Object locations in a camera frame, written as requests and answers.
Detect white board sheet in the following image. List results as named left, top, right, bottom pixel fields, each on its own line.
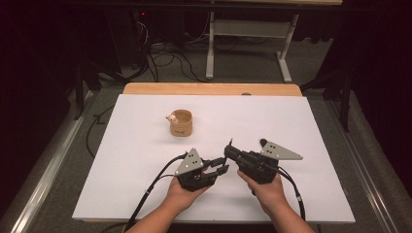
left=71, top=93, right=357, bottom=224

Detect right hand-held gripper cable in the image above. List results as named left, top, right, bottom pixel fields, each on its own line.
left=275, top=164, right=307, bottom=222

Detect person's left hand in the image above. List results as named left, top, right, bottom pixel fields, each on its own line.
left=162, top=176, right=212, bottom=215

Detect black metal stand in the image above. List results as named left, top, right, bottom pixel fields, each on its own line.
left=72, top=59, right=103, bottom=121
left=300, top=71, right=354, bottom=133

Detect hand-held gripper cable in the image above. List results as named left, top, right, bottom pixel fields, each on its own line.
left=124, top=151, right=189, bottom=232
left=275, top=164, right=307, bottom=222

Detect dark computer tower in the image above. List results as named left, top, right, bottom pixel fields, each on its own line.
left=106, top=8, right=154, bottom=71

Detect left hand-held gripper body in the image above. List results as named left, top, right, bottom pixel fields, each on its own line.
left=174, top=148, right=218, bottom=193

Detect person's right hand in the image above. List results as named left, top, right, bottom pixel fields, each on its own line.
left=236, top=170, right=292, bottom=217

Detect white metal desk frame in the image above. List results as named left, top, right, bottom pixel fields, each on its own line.
left=205, top=0, right=344, bottom=83

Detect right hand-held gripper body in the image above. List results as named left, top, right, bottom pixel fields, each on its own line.
left=237, top=141, right=304, bottom=185

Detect tangled black floor cables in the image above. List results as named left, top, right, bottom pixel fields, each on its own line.
left=129, top=18, right=212, bottom=83

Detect tan bag-shaped pen holder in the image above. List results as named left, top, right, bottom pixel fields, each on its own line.
left=165, top=109, right=194, bottom=138

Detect left hand-held gripper cable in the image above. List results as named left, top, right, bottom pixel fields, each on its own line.
left=124, top=151, right=189, bottom=232

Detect single black floor cable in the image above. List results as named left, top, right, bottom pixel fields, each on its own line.
left=86, top=104, right=117, bottom=159

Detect aluminium floor rail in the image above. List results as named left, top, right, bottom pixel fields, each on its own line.
left=325, top=98, right=401, bottom=233
left=9, top=91, right=98, bottom=233

